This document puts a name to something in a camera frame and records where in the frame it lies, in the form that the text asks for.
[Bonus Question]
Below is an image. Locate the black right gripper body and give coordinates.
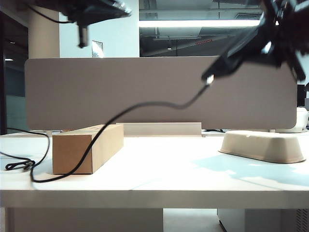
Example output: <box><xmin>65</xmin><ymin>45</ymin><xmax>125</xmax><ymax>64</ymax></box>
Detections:
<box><xmin>260</xmin><ymin>0</ymin><xmax>309</xmax><ymax>82</ymax></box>

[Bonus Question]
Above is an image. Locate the left gripper broad black finger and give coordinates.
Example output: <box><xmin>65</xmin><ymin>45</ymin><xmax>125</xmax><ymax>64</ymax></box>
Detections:
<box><xmin>89</xmin><ymin>0</ymin><xmax>133</xmax><ymax>25</ymax></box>

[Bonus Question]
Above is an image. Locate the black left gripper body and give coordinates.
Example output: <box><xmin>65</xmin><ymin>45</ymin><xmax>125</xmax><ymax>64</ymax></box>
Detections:
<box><xmin>60</xmin><ymin>0</ymin><xmax>97</xmax><ymax>26</ymax></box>

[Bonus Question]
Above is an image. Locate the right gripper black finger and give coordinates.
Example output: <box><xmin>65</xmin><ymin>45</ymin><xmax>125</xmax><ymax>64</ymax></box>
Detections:
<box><xmin>225</xmin><ymin>38</ymin><xmax>279</xmax><ymax>70</ymax></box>

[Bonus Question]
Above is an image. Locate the left gripper slim black finger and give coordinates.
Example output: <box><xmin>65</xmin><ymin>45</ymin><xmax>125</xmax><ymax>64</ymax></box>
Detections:
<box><xmin>77</xmin><ymin>23</ymin><xmax>90</xmax><ymax>49</ymax></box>

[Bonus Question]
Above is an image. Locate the black smartphone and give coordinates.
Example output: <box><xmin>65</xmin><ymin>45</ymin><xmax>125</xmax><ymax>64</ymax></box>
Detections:
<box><xmin>201</xmin><ymin>14</ymin><xmax>266</xmax><ymax>82</ymax></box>

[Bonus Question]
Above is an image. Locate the black USB charging cable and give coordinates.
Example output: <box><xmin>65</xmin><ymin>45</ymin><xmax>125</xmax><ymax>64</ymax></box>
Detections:
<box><xmin>0</xmin><ymin>74</ymin><xmax>216</xmax><ymax>183</ymax></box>

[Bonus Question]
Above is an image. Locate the black monitor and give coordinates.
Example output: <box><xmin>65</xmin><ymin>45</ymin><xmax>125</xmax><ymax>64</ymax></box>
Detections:
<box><xmin>297</xmin><ymin>83</ymin><xmax>309</xmax><ymax>107</ymax></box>

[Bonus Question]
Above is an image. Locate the white rounded appliance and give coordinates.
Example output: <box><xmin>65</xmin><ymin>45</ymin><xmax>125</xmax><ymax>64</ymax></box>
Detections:
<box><xmin>296</xmin><ymin>107</ymin><xmax>309</xmax><ymax>133</ymax></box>

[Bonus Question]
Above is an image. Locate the grey-brown fabric desk divider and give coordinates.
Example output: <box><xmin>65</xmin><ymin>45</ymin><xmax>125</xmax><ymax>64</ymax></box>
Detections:
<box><xmin>24</xmin><ymin>56</ymin><xmax>298</xmax><ymax>131</ymax></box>

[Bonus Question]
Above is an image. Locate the beige pulp paper tray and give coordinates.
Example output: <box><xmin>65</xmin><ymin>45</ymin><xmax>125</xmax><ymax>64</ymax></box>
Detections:
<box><xmin>217</xmin><ymin>130</ymin><xmax>306</xmax><ymax>164</ymax></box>

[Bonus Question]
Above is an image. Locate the brown cardboard box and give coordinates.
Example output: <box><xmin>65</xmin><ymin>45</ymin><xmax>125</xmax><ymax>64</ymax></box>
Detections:
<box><xmin>52</xmin><ymin>124</ymin><xmax>124</xmax><ymax>175</ymax></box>

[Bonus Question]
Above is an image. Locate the white under-desk cabinet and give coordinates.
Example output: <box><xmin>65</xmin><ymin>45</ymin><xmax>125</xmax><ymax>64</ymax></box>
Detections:
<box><xmin>216</xmin><ymin>208</ymin><xmax>309</xmax><ymax>232</ymax></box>

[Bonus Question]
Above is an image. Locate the white desk support panel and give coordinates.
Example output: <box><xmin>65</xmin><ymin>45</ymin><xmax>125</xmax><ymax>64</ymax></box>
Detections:
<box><xmin>4</xmin><ymin>208</ymin><xmax>164</xmax><ymax>232</ymax></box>

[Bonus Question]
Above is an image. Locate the framed wall poster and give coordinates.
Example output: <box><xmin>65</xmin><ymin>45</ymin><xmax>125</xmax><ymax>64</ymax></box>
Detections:
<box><xmin>91</xmin><ymin>40</ymin><xmax>104</xmax><ymax>58</ymax></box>

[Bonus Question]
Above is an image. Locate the beige cable slot flap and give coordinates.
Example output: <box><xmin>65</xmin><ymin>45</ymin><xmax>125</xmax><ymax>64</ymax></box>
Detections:
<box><xmin>115</xmin><ymin>122</ymin><xmax>202</xmax><ymax>136</ymax></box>

